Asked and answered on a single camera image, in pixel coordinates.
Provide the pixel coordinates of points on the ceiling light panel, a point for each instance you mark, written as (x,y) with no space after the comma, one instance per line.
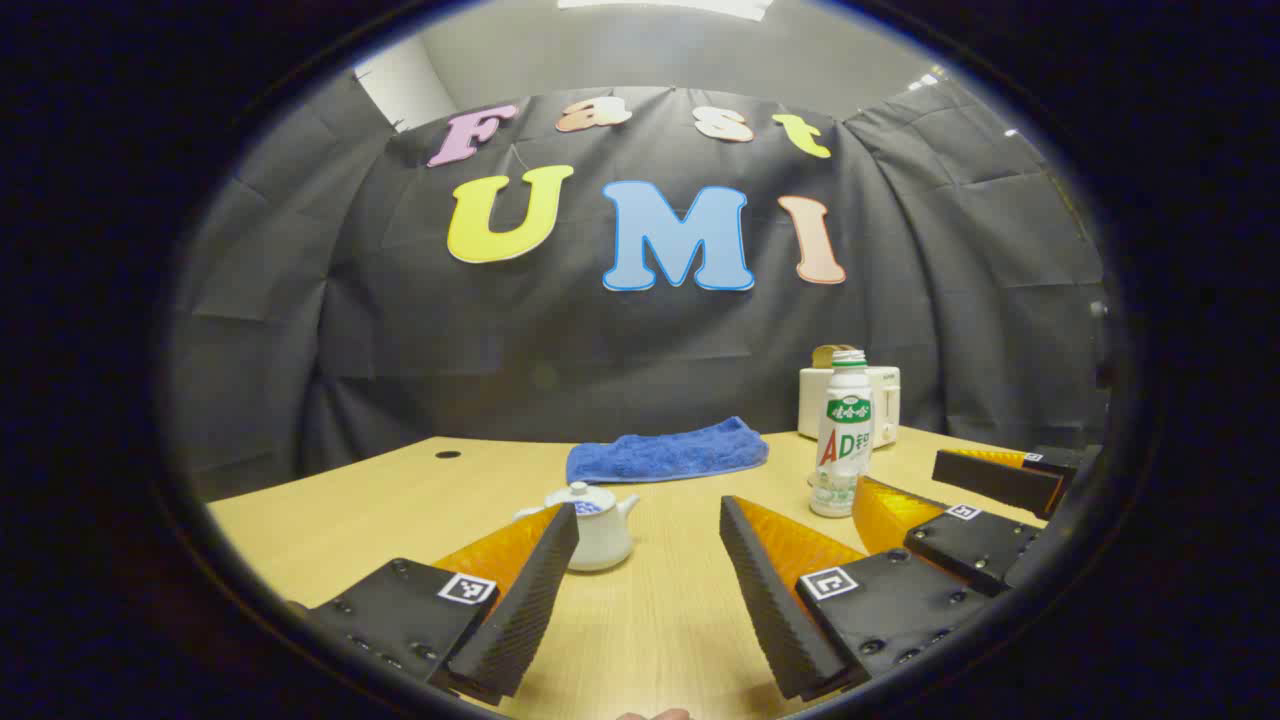
(680,6)

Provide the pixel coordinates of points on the black backdrop cloth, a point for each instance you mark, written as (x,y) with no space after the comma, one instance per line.
(600,350)

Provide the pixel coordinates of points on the blue towel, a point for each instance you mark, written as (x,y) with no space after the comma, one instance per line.
(670,452)

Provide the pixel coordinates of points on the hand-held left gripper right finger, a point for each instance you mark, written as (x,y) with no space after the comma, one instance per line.
(770,610)

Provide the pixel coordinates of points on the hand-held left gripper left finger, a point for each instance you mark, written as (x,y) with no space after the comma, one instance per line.
(525,600)

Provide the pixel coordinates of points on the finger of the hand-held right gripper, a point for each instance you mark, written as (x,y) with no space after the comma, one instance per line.
(995,482)
(970,545)

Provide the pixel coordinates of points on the white water bottle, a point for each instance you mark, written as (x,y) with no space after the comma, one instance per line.
(845,440)

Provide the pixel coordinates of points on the white toaster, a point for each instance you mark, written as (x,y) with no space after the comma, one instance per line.
(886,400)

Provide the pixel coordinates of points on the white ceramic teacup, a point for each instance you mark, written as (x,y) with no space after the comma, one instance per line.
(605,545)

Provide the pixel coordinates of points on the brown bread slice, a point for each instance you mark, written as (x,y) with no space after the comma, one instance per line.
(822,356)

